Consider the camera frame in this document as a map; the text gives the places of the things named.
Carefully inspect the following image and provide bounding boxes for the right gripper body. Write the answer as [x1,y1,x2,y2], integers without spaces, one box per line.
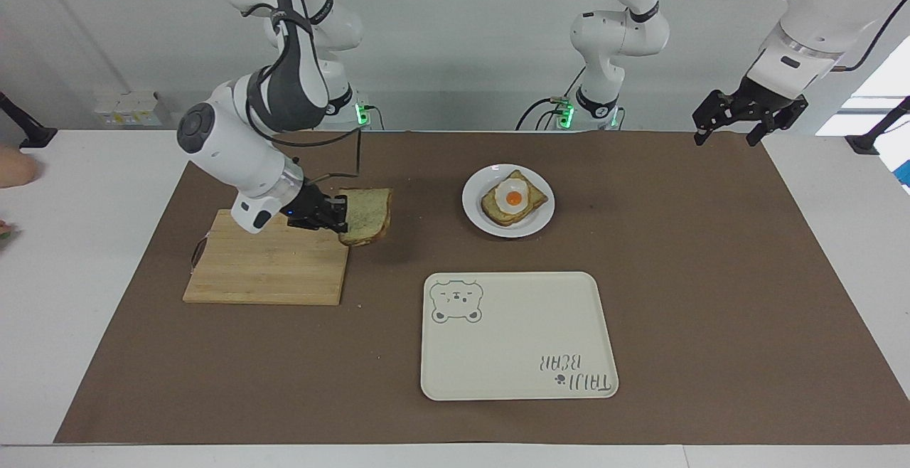
[284,181,335,231]

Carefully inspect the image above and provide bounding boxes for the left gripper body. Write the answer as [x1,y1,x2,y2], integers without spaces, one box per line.
[736,75,809,119]

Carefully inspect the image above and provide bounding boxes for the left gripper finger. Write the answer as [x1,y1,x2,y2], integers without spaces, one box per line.
[692,89,744,147]
[746,100,809,148]

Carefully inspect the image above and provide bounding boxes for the seeded bread slice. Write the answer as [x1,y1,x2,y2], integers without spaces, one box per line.
[338,187,394,247]

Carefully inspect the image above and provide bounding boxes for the white round plate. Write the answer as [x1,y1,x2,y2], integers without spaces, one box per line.
[462,164,556,239]

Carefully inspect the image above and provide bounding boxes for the wooden cutting board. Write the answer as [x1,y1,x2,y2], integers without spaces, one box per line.
[183,208,350,306]

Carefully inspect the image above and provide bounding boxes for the black stand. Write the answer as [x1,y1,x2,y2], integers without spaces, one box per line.
[845,96,910,155]
[0,91,58,149]

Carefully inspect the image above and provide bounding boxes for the toasted bread slice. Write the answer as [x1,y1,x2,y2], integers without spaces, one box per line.
[481,169,550,227]

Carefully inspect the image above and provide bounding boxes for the fried egg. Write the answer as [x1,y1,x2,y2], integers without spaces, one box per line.
[495,178,531,215]

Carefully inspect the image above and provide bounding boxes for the cream tray with bear print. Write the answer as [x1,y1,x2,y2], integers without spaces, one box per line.
[420,272,619,402]

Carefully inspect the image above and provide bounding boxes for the person's hand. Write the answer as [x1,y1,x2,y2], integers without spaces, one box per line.
[0,144,38,189]

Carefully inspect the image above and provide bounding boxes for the black cable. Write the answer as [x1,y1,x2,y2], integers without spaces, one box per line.
[270,127,364,181]
[833,0,910,73]
[516,96,571,132]

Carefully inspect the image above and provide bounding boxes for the white wall socket box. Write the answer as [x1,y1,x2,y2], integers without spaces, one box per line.
[94,90,173,128]

